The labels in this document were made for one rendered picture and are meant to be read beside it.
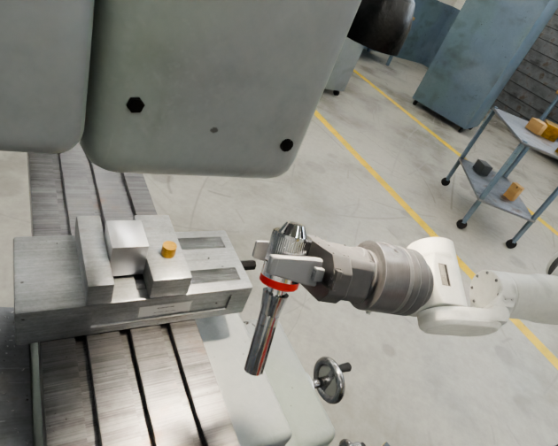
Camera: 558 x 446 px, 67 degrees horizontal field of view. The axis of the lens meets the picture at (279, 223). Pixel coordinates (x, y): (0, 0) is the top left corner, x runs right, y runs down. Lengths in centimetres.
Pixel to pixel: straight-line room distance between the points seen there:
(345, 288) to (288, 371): 56
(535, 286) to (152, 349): 56
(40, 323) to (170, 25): 48
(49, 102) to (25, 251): 46
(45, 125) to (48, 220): 60
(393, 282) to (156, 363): 37
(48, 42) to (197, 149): 13
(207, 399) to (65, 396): 19
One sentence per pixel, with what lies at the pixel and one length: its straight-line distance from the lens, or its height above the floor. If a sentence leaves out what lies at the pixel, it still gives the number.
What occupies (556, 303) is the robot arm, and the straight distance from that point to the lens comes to 71.
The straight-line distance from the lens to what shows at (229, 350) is 83.
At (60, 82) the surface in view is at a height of 140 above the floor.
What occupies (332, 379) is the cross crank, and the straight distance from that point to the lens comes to 115.
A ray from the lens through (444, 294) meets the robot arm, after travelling 57.
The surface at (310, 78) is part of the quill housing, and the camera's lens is 35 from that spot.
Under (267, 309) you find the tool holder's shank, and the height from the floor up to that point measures 116.
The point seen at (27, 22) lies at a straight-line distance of 27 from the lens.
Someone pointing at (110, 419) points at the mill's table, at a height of 94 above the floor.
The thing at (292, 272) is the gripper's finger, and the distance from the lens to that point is 46.
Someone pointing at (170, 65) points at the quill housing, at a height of 141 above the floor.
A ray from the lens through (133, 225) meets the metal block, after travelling 68.
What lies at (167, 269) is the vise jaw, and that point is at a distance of 66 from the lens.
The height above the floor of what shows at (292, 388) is 74.
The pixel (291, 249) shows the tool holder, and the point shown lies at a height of 123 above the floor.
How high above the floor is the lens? 151
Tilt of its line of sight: 34 degrees down
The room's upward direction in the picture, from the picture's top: 24 degrees clockwise
